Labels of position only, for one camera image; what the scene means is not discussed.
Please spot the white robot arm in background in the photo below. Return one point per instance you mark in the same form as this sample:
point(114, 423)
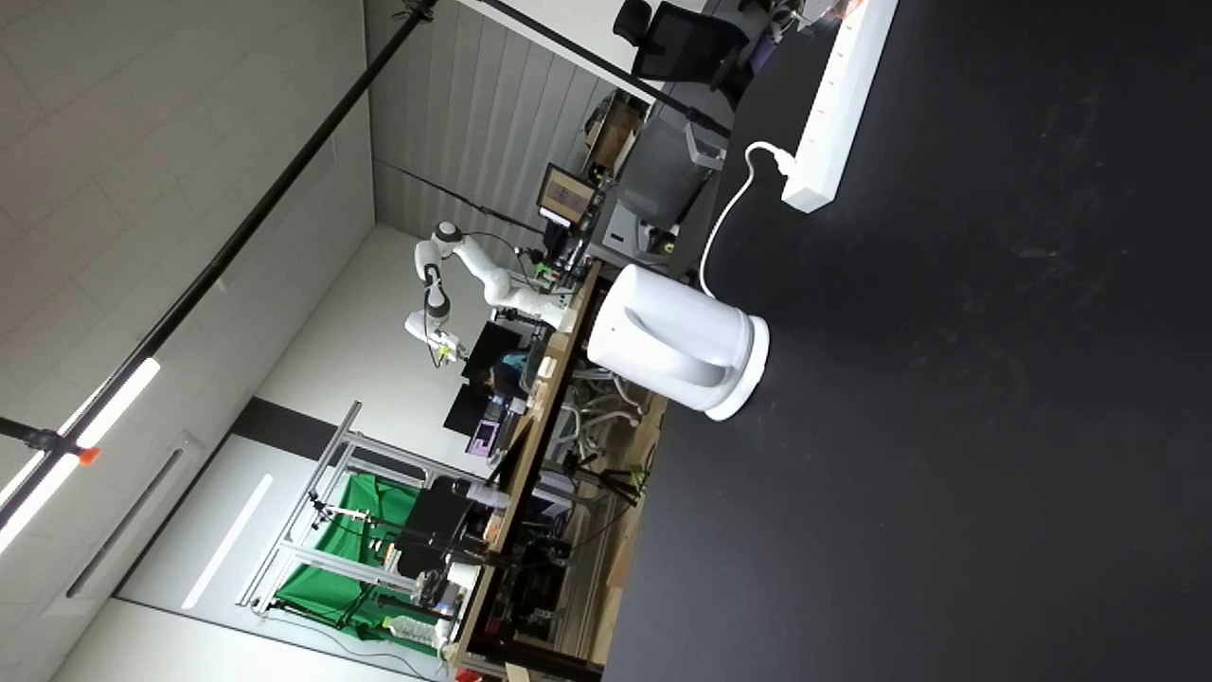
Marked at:
point(502, 290)

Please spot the white electric kettle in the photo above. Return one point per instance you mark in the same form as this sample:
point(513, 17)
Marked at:
point(663, 332)

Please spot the row of black monitors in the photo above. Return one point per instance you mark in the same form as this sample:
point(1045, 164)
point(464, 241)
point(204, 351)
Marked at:
point(492, 346)

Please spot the long wooden workbench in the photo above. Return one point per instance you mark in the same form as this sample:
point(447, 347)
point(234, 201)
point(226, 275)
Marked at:
point(530, 445)

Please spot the small monitor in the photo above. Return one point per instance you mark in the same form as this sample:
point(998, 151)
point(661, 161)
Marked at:
point(566, 196)

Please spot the grey machine cabinet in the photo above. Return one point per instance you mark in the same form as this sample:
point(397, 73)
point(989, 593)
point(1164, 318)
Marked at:
point(663, 170)

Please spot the black monitor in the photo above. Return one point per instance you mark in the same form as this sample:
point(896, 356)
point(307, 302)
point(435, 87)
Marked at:
point(434, 526)

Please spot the long black pole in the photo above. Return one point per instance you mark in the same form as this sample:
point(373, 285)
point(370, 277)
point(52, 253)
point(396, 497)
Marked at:
point(237, 237)
point(589, 62)

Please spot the black office chair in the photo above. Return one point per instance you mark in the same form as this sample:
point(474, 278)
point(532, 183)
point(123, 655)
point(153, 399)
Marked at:
point(684, 43)

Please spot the green cloth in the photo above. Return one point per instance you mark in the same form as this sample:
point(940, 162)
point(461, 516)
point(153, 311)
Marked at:
point(365, 545)

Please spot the white power strip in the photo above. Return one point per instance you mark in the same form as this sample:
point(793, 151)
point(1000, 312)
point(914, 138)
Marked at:
point(839, 104)

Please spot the clear plastic bottle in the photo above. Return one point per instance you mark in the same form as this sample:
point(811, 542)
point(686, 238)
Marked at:
point(412, 629)

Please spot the ceiling light strip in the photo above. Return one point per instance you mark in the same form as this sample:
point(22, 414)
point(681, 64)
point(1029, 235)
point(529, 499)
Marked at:
point(114, 407)
point(229, 540)

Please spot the aluminium frame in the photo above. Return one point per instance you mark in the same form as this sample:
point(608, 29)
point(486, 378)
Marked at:
point(327, 474)

